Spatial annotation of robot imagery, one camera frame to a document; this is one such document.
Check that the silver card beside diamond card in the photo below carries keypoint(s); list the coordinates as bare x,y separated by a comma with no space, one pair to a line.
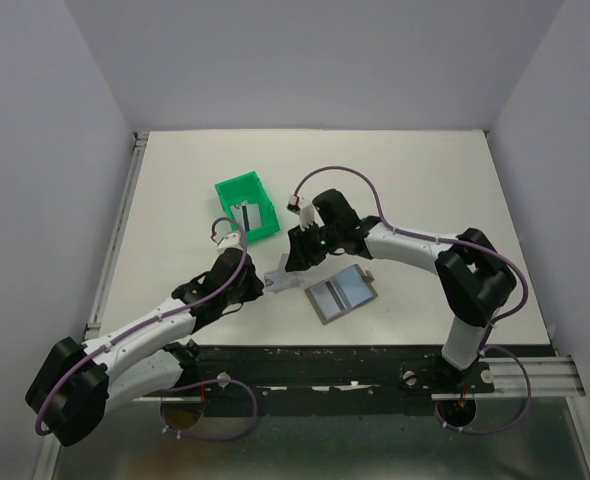
270,282

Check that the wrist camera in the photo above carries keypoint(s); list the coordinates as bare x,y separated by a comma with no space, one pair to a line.
304,209
232,240

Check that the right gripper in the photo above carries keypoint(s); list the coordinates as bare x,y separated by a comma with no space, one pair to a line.
301,257

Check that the aluminium left side rail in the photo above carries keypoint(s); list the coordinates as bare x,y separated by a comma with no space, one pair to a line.
94,322

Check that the silver diamond print card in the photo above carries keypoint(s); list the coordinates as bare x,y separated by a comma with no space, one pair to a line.
285,270

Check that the aluminium front rail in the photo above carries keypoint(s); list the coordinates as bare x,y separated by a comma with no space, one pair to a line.
499,378

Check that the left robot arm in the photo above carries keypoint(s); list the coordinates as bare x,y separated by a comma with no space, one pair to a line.
71,392

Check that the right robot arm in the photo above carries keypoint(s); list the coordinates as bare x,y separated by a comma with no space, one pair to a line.
475,280

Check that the cards in green bin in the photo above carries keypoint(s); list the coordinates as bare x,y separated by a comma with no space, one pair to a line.
247,215

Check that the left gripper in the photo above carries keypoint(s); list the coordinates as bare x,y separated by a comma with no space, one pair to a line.
255,289

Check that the green plastic bin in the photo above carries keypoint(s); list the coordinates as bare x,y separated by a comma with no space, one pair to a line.
244,199

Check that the grey card holder wallet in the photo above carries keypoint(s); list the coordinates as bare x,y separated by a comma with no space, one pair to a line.
354,285

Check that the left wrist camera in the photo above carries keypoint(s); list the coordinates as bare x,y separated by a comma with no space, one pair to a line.
232,240

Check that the aluminium rail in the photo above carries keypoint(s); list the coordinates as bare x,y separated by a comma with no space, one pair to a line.
94,322
499,378

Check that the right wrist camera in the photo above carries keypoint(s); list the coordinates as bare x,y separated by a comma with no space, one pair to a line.
304,209

